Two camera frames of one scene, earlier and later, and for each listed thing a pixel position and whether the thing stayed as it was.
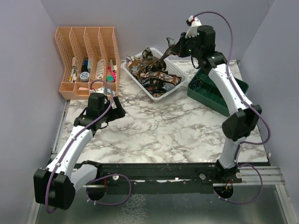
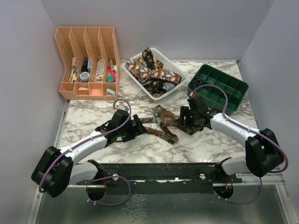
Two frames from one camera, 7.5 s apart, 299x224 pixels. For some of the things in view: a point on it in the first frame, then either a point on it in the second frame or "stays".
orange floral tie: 159,66 to 164,119
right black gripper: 181,42 to 185,111
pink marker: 113,73 stays
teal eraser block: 110,78 stays
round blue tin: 84,76 stays
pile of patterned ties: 150,71 stays
